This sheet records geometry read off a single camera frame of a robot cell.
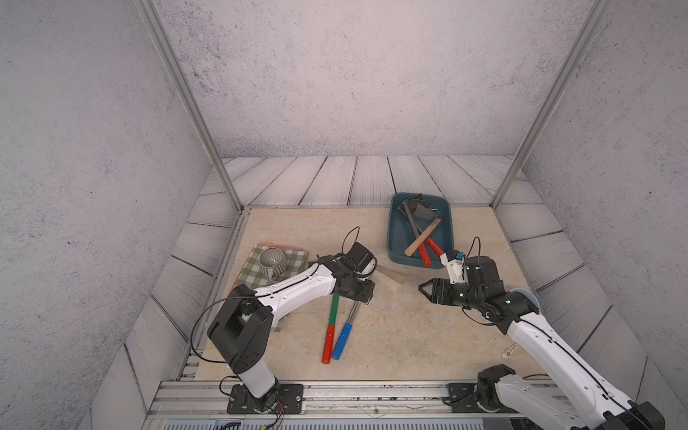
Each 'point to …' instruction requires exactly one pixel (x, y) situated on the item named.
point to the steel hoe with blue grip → (343, 339)
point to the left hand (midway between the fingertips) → (371, 296)
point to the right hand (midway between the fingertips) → (429, 288)
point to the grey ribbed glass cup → (273, 262)
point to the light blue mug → (528, 294)
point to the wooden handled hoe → (424, 211)
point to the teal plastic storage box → (399, 235)
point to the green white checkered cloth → (254, 278)
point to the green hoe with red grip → (331, 330)
